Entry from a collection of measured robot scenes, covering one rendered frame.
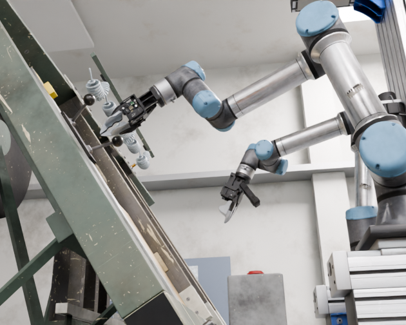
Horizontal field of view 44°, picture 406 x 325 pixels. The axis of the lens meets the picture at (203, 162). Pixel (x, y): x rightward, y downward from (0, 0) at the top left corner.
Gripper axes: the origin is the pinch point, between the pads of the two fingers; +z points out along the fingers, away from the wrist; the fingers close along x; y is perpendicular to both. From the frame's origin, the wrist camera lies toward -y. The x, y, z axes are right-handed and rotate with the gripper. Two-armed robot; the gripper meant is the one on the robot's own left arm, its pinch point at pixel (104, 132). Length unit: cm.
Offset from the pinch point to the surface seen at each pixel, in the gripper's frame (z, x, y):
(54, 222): 22.0, 17.8, 25.9
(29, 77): 8.2, -19.8, 18.5
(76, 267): 57, 26, -131
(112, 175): 7.7, 6.4, -43.8
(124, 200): 8.9, 17.7, -39.7
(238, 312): -3, 57, 47
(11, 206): 56, -13, -84
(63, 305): 53, 38, -56
